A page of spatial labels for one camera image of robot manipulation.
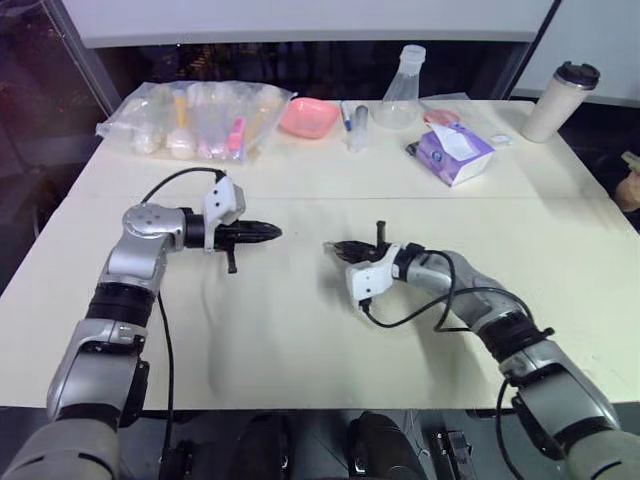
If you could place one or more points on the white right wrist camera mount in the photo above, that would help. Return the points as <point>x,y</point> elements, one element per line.
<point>370,280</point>

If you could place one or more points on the small white cap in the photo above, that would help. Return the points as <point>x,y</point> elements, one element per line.
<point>501,140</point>

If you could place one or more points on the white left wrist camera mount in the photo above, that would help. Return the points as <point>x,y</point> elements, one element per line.
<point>222,200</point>

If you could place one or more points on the purple tissue pack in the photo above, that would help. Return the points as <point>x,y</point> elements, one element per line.
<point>455,155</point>

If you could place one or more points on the black boxy shape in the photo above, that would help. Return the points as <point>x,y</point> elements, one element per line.
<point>452,455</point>

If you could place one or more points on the small black object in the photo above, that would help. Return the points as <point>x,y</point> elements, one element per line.
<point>412,148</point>

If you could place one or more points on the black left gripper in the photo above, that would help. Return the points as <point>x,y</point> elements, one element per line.
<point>227,236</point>

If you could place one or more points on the pink flat packet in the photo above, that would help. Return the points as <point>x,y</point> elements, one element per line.
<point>440,116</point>

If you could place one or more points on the cream cup with black lid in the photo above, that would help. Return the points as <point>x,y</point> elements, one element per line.
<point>552,105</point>

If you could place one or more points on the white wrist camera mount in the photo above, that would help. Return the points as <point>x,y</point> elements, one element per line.
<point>370,280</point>
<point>222,200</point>

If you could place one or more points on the pink plastic bowl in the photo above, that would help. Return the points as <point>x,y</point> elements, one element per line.
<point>306,117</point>

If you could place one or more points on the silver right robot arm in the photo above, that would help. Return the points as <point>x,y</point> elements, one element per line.
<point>550,370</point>

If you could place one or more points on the clear conical flask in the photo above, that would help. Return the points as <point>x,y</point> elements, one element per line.
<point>400,95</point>

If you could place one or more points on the white wall panel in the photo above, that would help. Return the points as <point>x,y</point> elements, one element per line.
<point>320,22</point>

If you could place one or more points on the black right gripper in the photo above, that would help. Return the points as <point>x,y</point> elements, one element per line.
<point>380,250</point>

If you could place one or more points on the dark rounded shape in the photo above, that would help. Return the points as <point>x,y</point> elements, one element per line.
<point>382,447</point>

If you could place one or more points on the white pen with blue cap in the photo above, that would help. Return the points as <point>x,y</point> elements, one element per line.
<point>346,117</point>

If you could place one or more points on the bystander bare hand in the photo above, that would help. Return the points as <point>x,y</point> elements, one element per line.
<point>631,187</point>

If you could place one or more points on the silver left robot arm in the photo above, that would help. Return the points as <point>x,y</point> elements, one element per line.
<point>140,235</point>

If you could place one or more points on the clear plastic bag of items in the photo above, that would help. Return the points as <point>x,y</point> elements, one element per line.
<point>200,120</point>

